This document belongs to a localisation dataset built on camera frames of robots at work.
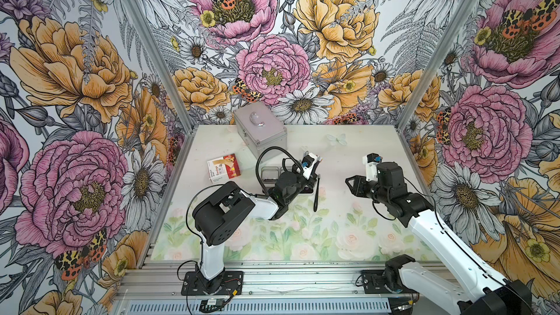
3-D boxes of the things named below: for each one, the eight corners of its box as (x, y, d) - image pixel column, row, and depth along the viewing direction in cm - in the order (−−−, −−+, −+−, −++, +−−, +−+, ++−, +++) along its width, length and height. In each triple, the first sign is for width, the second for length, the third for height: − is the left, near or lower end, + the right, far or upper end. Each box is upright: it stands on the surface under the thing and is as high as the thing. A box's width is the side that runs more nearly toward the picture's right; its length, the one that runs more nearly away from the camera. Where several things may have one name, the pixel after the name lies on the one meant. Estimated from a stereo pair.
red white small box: (211, 184, 101) (209, 179, 97) (209, 165, 107) (206, 160, 104) (242, 175, 104) (240, 170, 100) (237, 158, 110) (236, 153, 107)
